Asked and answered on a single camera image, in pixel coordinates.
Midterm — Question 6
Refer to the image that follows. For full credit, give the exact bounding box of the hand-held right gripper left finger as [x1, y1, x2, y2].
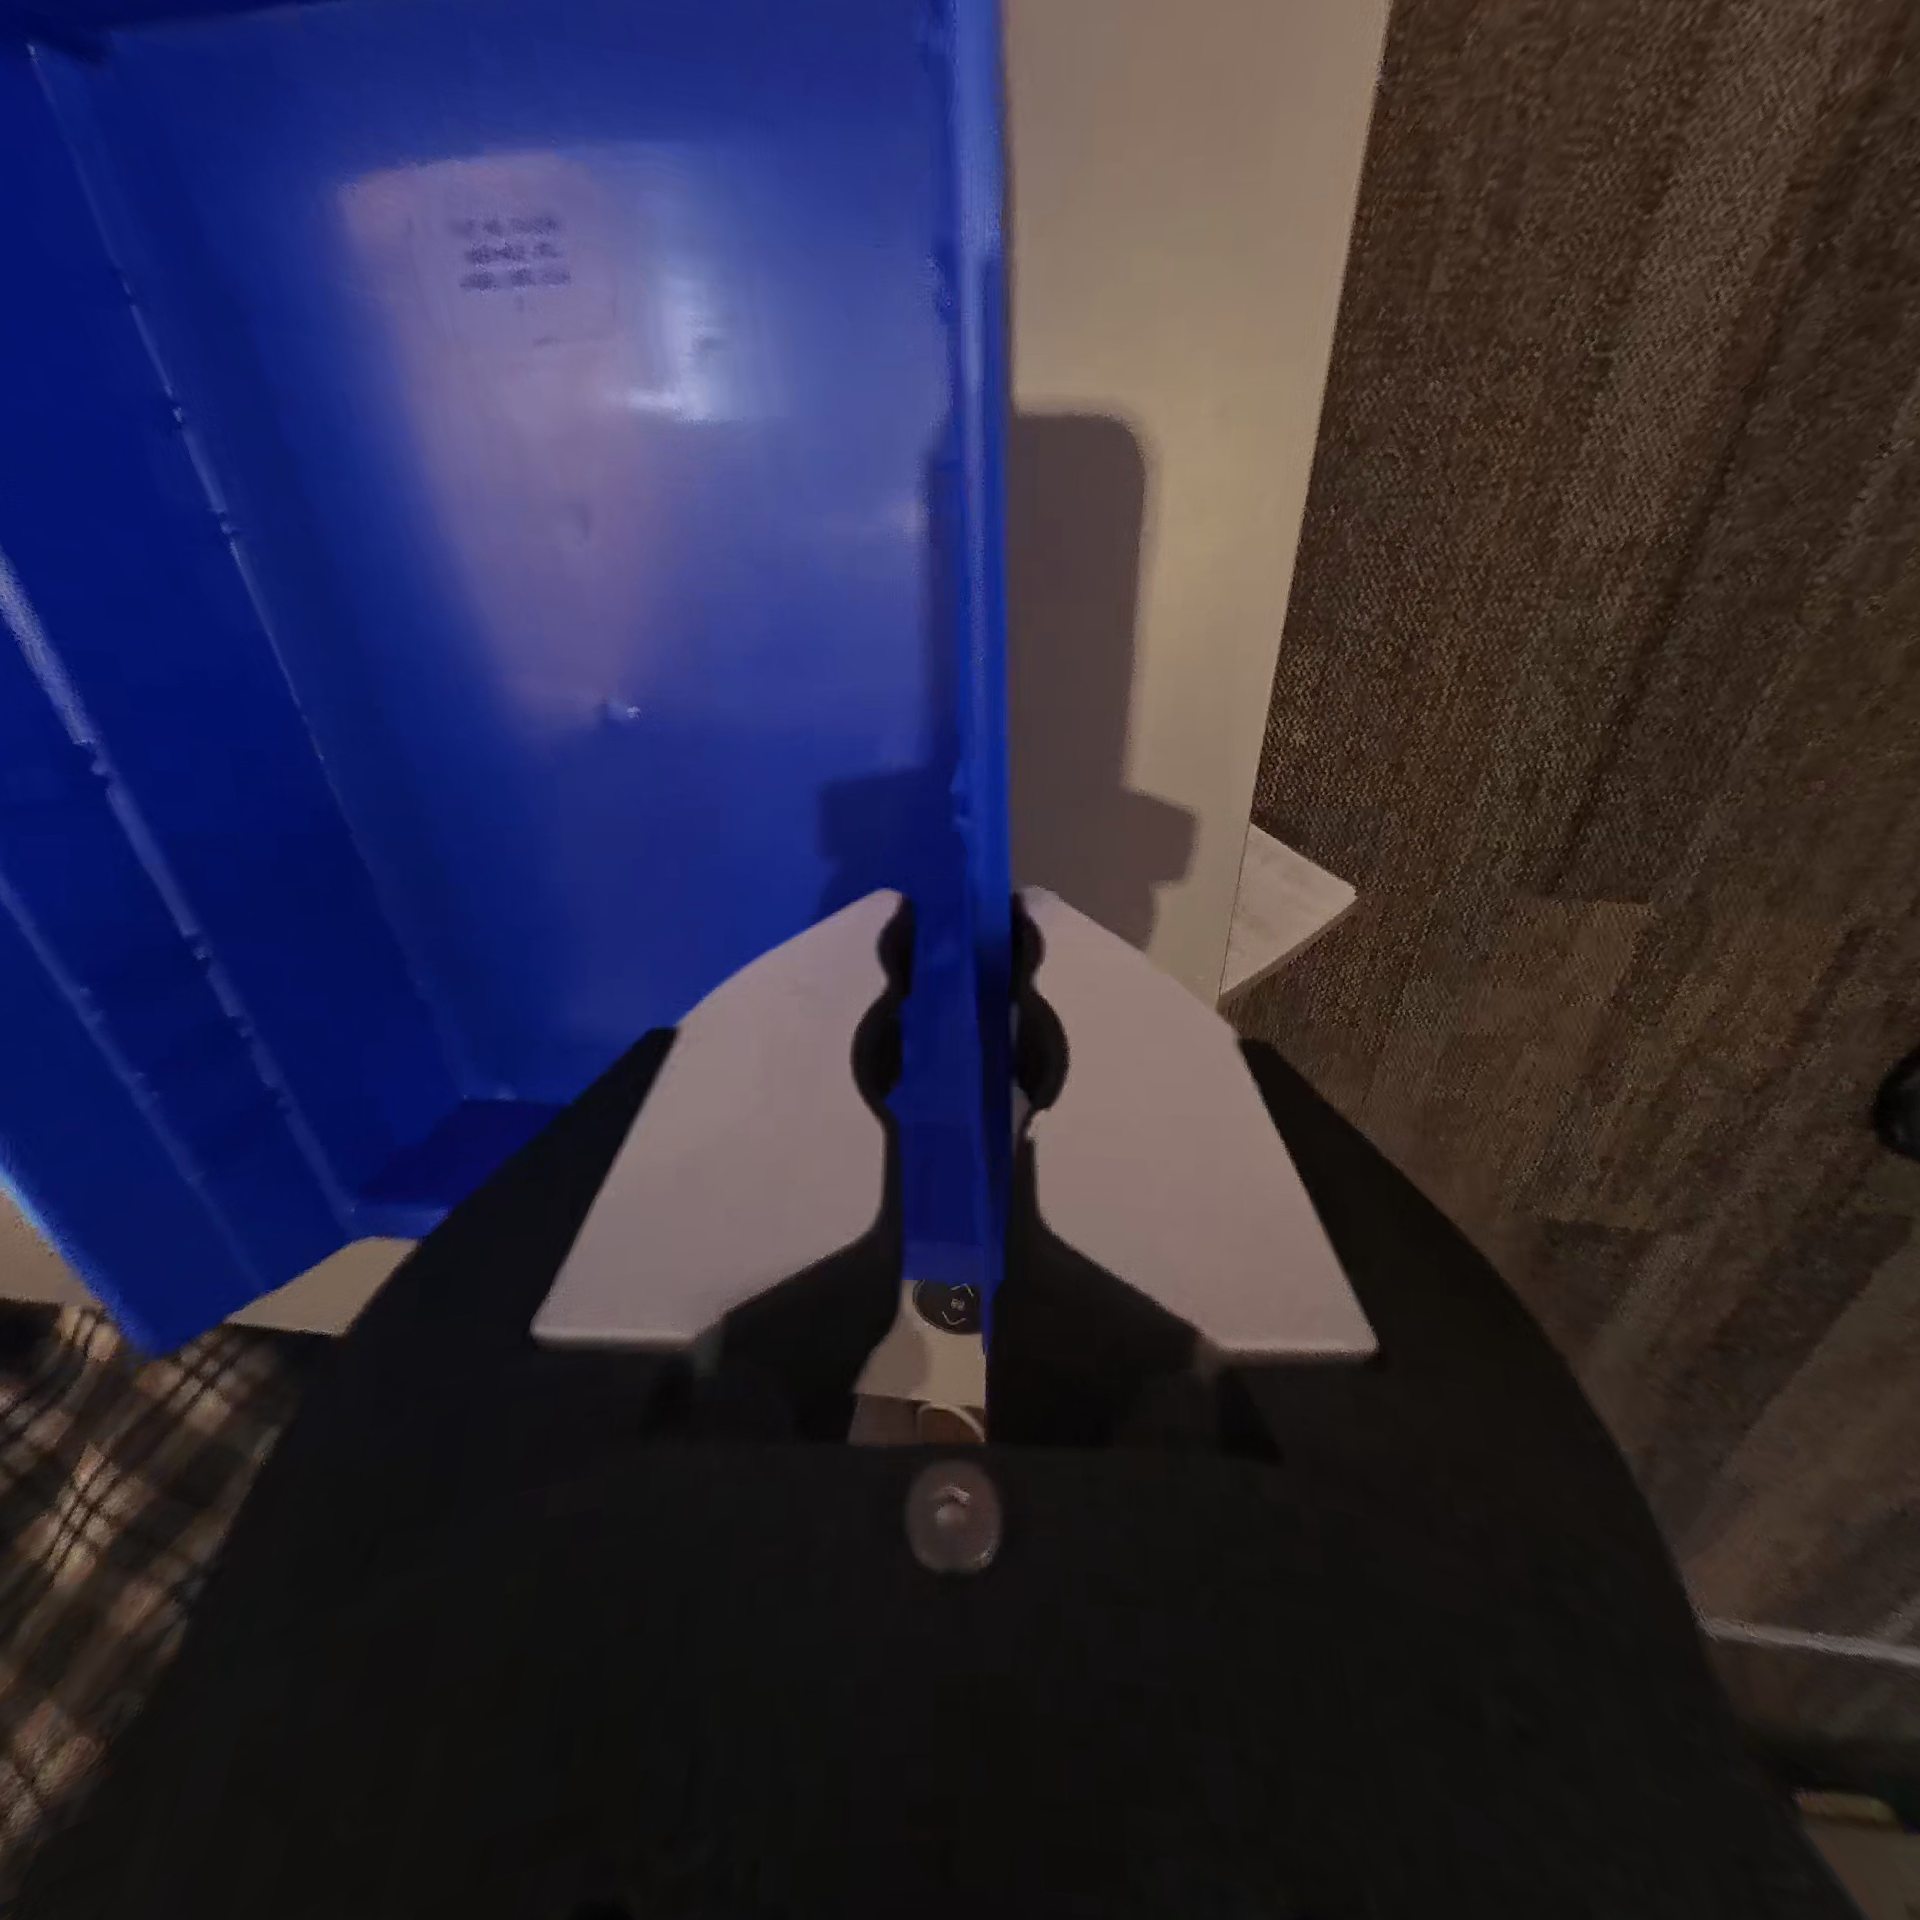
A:
[529, 887, 921, 1354]

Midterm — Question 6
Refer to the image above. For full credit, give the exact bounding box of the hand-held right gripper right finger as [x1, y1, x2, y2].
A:
[1009, 885, 1384, 1367]

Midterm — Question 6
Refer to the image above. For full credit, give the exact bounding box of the blue plastic container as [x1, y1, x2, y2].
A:
[0, 0, 1016, 1359]

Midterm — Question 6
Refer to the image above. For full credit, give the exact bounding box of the white table foot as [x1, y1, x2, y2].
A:
[1219, 829, 1360, 1010]

